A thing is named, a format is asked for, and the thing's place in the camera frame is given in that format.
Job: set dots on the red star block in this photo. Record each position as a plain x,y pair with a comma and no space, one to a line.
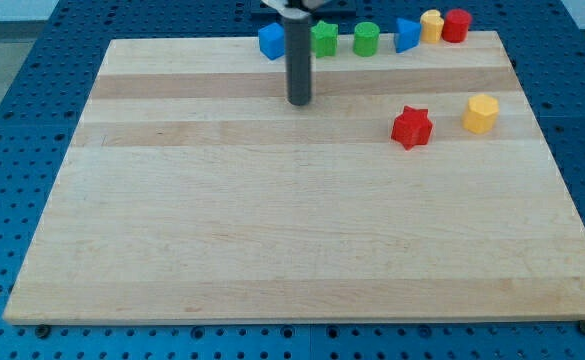
412,127

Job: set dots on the silver robot end mount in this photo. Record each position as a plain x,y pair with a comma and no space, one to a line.
287,6

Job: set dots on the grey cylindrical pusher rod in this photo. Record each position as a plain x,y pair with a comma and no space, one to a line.
297,42

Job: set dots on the yellow heart block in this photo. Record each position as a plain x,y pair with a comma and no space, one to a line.
432,24

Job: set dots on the wooden board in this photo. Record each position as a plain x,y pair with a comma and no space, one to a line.
192,192

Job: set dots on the blue triangle block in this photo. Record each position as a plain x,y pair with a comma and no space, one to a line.
407,35

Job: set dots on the blue cube block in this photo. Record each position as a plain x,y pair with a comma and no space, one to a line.
271,41

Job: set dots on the green cylinder block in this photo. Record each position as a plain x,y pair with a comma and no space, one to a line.
366,37

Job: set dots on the yellow hexagon block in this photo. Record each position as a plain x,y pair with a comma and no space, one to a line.
480,114

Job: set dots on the green star block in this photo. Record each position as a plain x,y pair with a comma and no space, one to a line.
324,39

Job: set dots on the red cylinder block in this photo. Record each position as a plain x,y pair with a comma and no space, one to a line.
456,25

